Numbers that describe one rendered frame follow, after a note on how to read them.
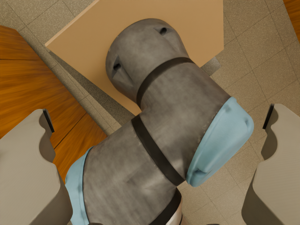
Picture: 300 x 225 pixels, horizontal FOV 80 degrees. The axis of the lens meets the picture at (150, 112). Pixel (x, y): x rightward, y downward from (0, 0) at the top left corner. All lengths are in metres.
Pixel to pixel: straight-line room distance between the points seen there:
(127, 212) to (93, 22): 0.25
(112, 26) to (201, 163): 0.23
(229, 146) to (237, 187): 1.92
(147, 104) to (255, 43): 1.54
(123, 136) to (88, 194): 0.08
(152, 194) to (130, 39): 0.22
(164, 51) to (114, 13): 0.09
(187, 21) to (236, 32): 1.29
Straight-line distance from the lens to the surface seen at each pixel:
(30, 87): 1.08
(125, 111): 0.51
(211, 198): 2.08
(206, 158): 0.21
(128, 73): 0.28
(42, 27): 1.57
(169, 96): 0.23
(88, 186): 0.25
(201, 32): 0.42
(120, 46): 0.30
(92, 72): 0.33
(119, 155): 0.23
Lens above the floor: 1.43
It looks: 73 degrees down
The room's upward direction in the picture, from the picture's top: 159 degrees clockwise
